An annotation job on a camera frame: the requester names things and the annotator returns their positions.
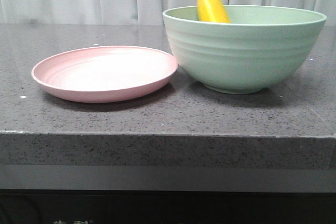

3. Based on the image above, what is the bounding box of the yellow banana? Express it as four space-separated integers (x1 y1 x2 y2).
196 0 231 23

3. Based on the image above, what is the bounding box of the pink plate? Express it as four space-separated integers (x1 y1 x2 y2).
31 46 178 103

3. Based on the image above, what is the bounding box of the green bowl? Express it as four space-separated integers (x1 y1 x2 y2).
163 5 327 94

